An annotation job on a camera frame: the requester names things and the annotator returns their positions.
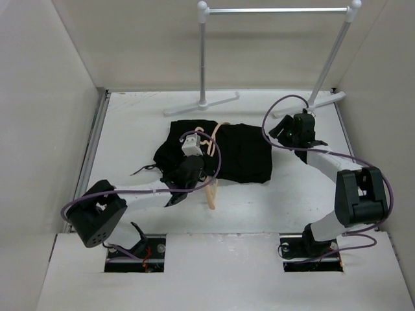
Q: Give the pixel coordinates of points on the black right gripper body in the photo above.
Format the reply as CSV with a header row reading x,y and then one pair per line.
x,y
286,137

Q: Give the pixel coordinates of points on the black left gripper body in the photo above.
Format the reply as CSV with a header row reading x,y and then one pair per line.
x,y
201,173

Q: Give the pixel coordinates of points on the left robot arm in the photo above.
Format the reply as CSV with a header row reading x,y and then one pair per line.
x,y
95,215

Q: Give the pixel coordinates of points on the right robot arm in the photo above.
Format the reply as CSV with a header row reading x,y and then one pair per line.
x,y
360,197

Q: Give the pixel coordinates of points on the black trousers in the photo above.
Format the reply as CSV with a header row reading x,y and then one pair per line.
x,y
246,156

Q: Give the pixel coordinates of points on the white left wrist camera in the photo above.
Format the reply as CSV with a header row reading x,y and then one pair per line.
x,y
191,145

